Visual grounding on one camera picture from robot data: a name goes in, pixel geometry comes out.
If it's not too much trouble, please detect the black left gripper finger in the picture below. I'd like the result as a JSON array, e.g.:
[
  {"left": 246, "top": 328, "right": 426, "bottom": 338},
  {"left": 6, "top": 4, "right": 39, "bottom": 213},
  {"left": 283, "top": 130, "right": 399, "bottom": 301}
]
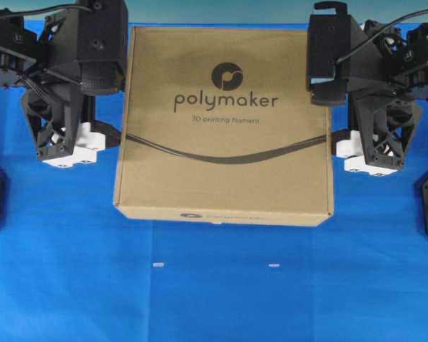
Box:
[
  {"left": 79, "top": 59, "right": 126, "bottom": 95},
  {"left": 92, "top": 120, "right": 121, "bottom": 149}
]

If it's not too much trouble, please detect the black left camera cable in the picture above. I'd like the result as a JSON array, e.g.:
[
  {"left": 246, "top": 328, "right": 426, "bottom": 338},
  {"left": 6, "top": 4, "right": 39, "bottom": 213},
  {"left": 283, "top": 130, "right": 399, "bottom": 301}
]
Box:
[{"left": 0, "top": 4, "right": 93, "bottom": 19}]

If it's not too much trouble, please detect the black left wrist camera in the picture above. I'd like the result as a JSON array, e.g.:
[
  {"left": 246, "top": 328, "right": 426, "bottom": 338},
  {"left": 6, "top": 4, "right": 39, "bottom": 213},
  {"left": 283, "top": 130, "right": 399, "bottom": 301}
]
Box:
[{"left": 73, "top": 0, "right": 128, "bottom": 75}]

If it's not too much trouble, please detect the black camera cable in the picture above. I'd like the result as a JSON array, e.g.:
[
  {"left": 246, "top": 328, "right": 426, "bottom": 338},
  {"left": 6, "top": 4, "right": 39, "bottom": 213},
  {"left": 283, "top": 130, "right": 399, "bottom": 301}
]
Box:
[
  {"left": 333, "top": 9, "right": 428, "bottom": 67},
  {"left": 0, "top": 4, "right": 93, "bottom": 19}
]

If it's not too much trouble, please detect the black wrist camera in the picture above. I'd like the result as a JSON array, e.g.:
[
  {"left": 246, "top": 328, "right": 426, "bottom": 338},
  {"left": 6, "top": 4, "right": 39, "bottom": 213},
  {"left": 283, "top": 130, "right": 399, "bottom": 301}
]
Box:
[
  {"left": 307, "top": 1, "right": 350, "bottom": 88},
  {"left": 73, "top": 0, "right": 128, "bottom": 75}
]

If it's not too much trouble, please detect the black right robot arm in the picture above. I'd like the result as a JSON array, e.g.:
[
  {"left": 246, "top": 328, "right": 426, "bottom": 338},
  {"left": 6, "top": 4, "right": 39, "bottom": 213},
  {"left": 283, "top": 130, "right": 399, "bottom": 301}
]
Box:
[{"left": 307, "top": 14, "right": 428, "bottom": 176}]

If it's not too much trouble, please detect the black right camera cable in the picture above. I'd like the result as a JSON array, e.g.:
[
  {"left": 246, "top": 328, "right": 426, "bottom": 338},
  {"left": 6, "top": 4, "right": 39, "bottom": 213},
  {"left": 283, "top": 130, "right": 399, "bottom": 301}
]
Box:
[{"left": 333, "top": 9, "right": 428, "bottom": 67}]

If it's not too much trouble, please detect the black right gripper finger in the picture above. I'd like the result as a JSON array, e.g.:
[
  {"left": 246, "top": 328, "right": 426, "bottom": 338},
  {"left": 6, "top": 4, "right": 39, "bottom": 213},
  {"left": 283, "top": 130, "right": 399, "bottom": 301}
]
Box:
[
  {"left": 331, "top": 129, "right": 350, "bottom": 155},
  {"left": 309, "top": 78, "right": 349, "bottom": 106}
]

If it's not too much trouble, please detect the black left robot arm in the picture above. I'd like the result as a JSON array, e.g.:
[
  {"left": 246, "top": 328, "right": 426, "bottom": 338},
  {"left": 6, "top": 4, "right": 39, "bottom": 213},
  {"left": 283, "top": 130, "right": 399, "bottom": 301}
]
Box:
[{"left": 0, "top": 1, "right": 128, "bottom": 168}]

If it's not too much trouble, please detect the brown polymaker cardboard box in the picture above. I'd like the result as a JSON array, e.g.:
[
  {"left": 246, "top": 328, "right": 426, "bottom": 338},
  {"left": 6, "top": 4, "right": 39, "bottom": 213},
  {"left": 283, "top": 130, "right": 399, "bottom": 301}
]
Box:
[{"left": 113, "top": 26, "right": 335, "bottom": 227}]

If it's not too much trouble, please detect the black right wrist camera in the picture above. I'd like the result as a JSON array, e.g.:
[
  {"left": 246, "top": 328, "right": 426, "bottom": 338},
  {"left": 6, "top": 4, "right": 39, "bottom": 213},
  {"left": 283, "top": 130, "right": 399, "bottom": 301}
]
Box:
[{"left": 307, "top": 1, "right": 350, "bottom": 88}]

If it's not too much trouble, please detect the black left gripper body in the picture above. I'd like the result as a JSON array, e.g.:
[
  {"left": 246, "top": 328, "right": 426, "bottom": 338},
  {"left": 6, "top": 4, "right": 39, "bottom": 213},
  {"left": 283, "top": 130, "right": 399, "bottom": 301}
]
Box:
[{"left": 20, "top": 14, "right": 105, "bottom": 167}]

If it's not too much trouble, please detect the blue table cloth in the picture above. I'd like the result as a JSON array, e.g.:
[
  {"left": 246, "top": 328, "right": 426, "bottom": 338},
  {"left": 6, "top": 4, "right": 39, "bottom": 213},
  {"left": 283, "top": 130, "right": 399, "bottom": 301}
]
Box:
[{"left": 0, "top": 88, "right": 428, "bottom": 341}]

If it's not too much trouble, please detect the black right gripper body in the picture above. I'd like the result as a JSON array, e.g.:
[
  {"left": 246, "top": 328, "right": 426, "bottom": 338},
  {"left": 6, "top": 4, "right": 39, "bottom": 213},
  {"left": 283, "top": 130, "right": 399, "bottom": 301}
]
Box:
[{"left": 336, "top": 21, "right": 422, "bottom": 177}]

